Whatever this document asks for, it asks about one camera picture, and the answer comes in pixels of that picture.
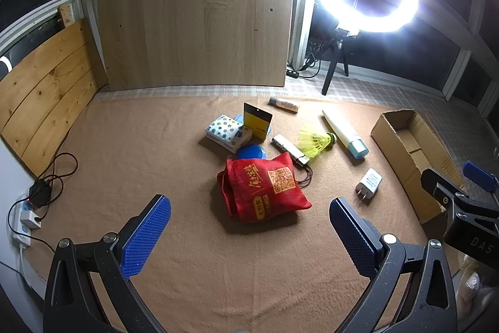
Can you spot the light blue card holder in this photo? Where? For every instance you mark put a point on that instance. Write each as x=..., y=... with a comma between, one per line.
x=238, y=117

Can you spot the yellow and black ruler card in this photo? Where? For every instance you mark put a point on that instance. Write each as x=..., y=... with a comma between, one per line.
x=255, y=122

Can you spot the white tube with blue cap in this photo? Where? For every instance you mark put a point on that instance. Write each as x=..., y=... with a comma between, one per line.
x=343, y=132

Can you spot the pine plank panel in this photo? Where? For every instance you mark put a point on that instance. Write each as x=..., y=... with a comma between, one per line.
x=46, y=95

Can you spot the small pink bottle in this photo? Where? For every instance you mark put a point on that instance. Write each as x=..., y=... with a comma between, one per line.
x=284, y=104

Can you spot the blue round lid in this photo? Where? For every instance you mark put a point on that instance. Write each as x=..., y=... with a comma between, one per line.
x=251, y=152

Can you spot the black power adapter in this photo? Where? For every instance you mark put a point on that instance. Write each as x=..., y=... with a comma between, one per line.
x=41, y=192

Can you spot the white charger plug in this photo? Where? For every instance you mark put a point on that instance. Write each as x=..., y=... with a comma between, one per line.
x=369, y=183

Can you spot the cardboard box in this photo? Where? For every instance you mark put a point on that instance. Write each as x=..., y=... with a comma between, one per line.
x=413, y=145

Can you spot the white patterned tissue pack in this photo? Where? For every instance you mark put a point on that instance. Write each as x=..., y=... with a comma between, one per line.
x=226, y=130

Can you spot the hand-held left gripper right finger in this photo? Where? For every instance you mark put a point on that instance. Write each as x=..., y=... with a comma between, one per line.
x=351, y=235

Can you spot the white patterned lighter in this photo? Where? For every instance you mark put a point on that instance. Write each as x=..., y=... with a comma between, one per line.
x=286, y=147

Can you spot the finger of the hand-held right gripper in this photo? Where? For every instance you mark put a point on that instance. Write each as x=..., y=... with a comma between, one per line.
x=436, y=181
x=479, y=173

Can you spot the grey checked mat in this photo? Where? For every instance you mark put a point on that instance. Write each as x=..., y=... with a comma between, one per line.
x=390, y=95

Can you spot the large light wooden board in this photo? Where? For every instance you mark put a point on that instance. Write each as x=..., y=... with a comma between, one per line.
x=195, y=13

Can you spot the person's right hand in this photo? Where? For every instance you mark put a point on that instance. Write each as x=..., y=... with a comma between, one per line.
x=472, y=278

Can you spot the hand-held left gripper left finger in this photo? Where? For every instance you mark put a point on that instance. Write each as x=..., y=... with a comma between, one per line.
x=146, y=235

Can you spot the white power strip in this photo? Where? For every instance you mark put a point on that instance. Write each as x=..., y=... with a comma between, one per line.
x=19, y=229

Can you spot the yellow shuttlecock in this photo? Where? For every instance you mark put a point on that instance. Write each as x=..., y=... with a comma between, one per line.
x=312, y=142

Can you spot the small chipboard piece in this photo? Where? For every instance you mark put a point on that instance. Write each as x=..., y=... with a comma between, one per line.
x=67, y=16

